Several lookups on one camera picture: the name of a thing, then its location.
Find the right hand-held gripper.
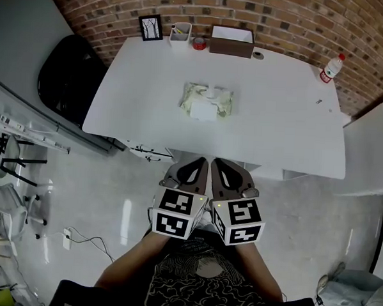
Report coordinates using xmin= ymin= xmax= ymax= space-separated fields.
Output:
xmin=207 ymin=158 xmax=270 ymax=249

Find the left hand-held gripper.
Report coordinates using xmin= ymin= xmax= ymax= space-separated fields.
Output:
xmin=148 ymin=154 xmax=212 ymax=241

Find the patterned wet wipe pack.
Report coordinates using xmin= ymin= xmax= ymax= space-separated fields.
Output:
xmin=179 ymin=81 xmax=236 ymax=124

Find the person's left forearm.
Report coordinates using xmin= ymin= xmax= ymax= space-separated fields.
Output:
xmin=93 ymin=229 xmax=173 ymax=295

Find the person's right forearm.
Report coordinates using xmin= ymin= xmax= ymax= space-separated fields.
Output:
xmin=231 ymin=240 xmax=286 ymax=303

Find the person's white shoe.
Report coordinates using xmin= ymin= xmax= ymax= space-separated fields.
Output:
xmin=194 ymin=210 xmax=219 ymax=232

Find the person's black printed shirt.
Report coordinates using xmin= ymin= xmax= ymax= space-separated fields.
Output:
xmin=54 ymin=221 xmax=326 ymax=306

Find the red tape roll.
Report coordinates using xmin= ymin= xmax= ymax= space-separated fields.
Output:
xmin=192 ymin=36 xmax=208 ymax=52

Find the brown open box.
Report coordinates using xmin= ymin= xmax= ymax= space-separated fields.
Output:
xmin=208 ymin=24 xmax=257 ymax=59

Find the white pen holder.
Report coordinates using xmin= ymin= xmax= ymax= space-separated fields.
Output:
xmin=168 ymin=21 xmax=194 ymax=53

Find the white floor power strip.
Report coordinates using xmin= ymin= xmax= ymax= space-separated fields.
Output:
xmin=61 ymin=227 xmax=74 ymax=251

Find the red label water bottle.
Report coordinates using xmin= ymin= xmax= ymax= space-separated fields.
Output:
xmin=318 ymin=52 xmax=347 ymax=85

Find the black office chair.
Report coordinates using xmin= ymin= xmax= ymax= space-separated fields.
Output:
xmin=35 ymin=32 xmax=111 ymax=130

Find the black curved pole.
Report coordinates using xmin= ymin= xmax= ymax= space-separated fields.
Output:
xmin=368 ymin=191 xmax=383 ymax=275

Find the white swivel chair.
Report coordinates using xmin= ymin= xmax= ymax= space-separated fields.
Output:
xmin=0 ymin=133 xmax=54 ymax=241

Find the black floor cable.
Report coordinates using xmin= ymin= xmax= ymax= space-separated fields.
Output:
xmin=66 ymin=226 xmax=118 ymax=264

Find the black picture frame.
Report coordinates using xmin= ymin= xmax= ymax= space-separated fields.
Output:
xmin=137 ymin=13 xmax=166 ymax=43

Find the long white wall power strip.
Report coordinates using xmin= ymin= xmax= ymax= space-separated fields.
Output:
xmin=0 ymin=105 xmax=74 ymax=155

